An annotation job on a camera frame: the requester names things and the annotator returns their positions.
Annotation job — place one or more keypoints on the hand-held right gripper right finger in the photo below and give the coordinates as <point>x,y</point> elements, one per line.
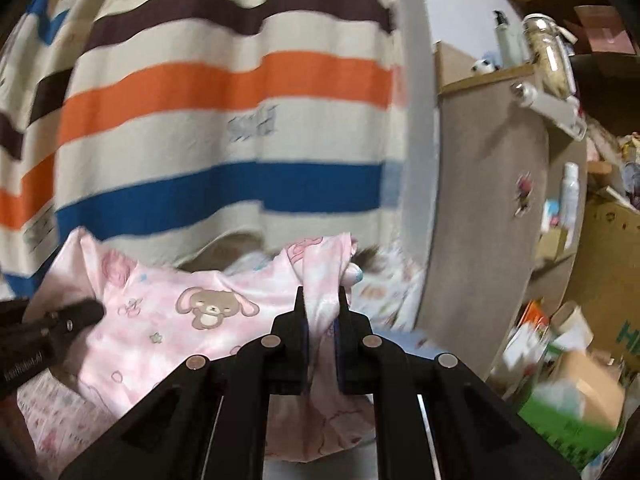
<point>342,355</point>

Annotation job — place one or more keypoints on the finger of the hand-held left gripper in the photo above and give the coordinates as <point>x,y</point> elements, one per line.
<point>75,317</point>

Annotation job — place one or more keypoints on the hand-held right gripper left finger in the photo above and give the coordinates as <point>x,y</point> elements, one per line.
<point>300,355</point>

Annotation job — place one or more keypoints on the pink bear print pants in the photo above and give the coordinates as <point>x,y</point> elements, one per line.
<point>150,320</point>

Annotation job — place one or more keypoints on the white bear print sheet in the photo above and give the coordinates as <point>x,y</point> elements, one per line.
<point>390,290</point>

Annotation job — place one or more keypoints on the wooden cabinet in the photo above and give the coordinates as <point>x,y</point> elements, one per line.
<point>480,185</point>

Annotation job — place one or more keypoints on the green checkered box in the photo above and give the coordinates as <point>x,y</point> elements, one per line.
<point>570,430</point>

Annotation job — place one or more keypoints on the striped hanging curtain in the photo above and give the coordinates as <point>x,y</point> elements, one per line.
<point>225,125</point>

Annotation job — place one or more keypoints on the cabinet sticker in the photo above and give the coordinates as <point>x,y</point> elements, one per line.
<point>525,194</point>

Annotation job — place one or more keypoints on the cardboard box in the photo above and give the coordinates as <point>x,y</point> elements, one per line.
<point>607,270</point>

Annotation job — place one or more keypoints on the cardboard flap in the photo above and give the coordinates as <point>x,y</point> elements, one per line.
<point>452,67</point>

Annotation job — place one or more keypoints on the small black white toy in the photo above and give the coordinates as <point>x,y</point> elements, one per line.
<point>486,66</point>

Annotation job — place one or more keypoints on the white clamp device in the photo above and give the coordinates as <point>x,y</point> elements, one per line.
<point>555,107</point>

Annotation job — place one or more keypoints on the white pump bottle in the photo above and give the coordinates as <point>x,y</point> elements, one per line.
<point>507,42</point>

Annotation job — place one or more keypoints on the glass jar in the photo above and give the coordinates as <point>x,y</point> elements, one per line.
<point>550,57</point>

